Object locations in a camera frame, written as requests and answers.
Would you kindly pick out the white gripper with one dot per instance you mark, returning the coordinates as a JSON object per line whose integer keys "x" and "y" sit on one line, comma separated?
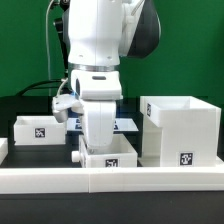
{"x": 98, "y": 123}

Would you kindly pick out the white front drawer with knob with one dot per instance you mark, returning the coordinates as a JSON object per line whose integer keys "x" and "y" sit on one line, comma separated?
{"x": 119, "y": 154}

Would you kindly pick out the white drawer cabinet box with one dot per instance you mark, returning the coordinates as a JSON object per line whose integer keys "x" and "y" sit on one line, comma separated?
{"x": 179, "y": 131}

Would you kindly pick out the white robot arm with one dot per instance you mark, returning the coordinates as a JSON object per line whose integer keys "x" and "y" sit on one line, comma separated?
{"x": 99, "y": 34}

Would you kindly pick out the white rear drawer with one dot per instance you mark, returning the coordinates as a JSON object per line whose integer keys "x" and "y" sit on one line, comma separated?
{"x": 39, "y": 130}

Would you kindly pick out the marker tag sheet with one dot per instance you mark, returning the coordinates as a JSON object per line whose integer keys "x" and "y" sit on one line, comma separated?
{"x": 121, "y": 125}

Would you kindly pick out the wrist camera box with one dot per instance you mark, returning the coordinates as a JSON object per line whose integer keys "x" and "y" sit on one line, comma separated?
{"x": 62, "y": 103}

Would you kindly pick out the white left rail wall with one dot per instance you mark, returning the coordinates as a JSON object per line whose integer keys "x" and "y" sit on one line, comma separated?
{"x": 3, "y": 149}

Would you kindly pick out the white rail wall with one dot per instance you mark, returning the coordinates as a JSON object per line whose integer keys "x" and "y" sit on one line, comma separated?
{"x": 3, "y": 149}
{"x": 93, "y": 180}

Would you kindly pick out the white front rail wall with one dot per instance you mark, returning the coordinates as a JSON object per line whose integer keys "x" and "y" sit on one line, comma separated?
{"x": 93, "y": 180}

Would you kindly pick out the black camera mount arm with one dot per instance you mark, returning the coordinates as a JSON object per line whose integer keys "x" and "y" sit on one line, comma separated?
{"x": 61, "y": 26}

